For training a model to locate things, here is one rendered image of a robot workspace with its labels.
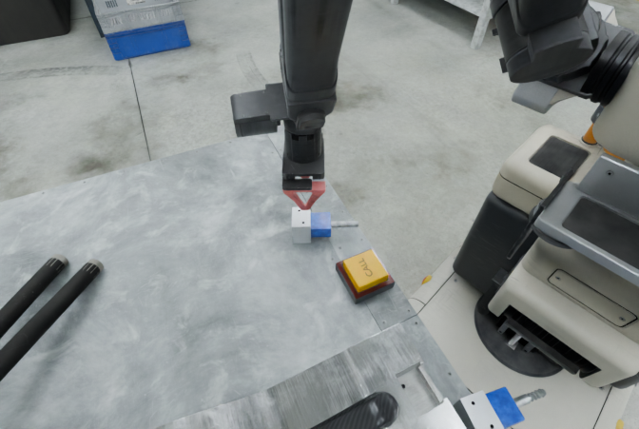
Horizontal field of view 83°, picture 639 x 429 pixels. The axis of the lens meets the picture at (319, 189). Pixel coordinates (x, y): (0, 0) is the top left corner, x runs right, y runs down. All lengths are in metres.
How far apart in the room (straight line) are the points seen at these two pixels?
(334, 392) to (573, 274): 0.43
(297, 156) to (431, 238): 1.31
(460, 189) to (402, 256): 0.56
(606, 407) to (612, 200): 0.87
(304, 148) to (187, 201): 0.38
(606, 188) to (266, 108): 0.45
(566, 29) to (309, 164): 0.35
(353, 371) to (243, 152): 0.59
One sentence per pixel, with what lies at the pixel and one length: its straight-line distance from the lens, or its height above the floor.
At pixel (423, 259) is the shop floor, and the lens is 1.72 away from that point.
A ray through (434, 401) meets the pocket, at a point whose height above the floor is 0.86.
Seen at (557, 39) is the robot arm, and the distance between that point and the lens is 0.42.
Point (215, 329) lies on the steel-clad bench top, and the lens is 0.67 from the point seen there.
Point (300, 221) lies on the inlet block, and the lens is 0.70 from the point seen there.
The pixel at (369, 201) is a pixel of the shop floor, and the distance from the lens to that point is 1.88.
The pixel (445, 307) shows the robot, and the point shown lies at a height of 0.28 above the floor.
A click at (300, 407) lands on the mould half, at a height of 0.88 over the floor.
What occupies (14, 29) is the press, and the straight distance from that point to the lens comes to 4.16.
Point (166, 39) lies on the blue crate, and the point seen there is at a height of 0.09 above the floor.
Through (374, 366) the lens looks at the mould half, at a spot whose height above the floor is 0.89.
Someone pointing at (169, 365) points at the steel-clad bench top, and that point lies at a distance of 0.67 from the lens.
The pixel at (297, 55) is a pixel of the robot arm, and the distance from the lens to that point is 0.35.
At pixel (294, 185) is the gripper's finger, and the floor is 1.00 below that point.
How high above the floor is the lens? 1.40
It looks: 47 degrees down
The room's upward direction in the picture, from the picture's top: straight up
